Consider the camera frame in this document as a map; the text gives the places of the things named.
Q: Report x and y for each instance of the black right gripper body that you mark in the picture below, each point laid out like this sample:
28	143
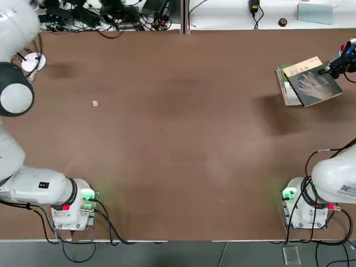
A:
350	64

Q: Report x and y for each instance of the dark book with hands cover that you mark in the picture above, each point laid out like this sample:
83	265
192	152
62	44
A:
314	86

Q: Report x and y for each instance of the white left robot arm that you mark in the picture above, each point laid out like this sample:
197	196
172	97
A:
30	186

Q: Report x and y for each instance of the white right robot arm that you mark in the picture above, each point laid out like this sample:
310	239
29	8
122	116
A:
331	178

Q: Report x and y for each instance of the green and white book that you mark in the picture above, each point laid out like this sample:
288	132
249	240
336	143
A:
289	94

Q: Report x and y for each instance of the pale blue-grey pad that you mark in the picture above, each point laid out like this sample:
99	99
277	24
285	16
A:
315	14

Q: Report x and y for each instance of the black tape roll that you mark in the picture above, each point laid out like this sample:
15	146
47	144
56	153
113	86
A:
283	22

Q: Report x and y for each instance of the black power adapter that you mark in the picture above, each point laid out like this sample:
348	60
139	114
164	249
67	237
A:
254	7

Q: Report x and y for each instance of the small circuit board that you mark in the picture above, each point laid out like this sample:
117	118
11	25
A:
161	22

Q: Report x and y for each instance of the clear floor plate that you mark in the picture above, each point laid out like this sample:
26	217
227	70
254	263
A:
291	255

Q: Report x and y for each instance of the small crumpled paper scrap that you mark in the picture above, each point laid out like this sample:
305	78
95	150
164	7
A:
95	104

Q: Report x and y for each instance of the aluminium frame post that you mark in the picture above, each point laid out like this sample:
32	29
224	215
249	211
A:
185	16

